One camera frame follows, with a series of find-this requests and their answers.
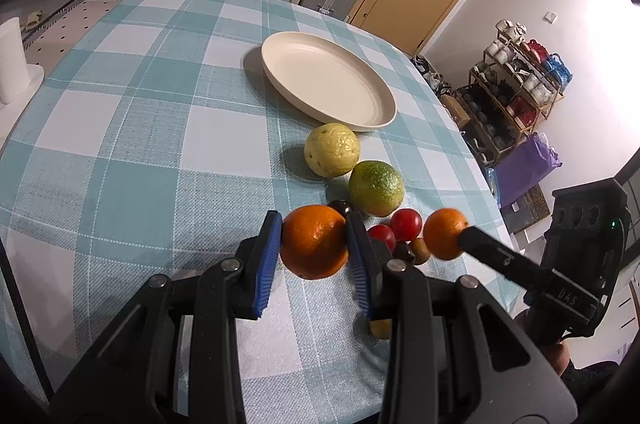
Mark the cream oval plate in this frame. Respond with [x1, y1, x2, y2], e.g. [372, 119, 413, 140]
[260, 31, 397, 132]

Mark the yellow guava fruit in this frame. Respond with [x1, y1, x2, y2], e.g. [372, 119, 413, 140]
[304, 123, 360, 178]

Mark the green yellow citrus fruit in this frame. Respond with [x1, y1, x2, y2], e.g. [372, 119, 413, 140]
[348, 160, 405, 217]

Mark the purple bag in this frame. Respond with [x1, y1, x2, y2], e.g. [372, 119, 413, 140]
[495, 132, 563, 207]

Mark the yellow brown small fruit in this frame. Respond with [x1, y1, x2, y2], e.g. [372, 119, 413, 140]
[409, 238, 431, 265]

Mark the large orange mandarin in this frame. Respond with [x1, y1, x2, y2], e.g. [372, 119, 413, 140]
[280, 204, 348, 280]

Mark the person's right hand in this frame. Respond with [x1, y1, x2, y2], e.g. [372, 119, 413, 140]
[514, 308, 572, 378]

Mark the wooden tea set shelf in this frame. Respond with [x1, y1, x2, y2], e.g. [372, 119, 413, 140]
[456, 19, 573, 166]

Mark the white paper towel roll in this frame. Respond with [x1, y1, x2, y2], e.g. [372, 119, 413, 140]
[0, 17, 44, 105]

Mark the red cherry tomato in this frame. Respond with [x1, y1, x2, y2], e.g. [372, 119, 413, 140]
[368, 224, 397, 253]
[390, 209, 423, 242]

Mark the dark purple cherry tomato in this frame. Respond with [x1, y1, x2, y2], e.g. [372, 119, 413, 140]
[328, 200, 352, 217]

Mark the dotted floor rug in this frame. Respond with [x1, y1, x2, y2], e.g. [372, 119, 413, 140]
[23, 0, 122, 74]

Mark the small orange mandarin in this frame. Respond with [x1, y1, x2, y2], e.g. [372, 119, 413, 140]
[423, 207, 469, 261]

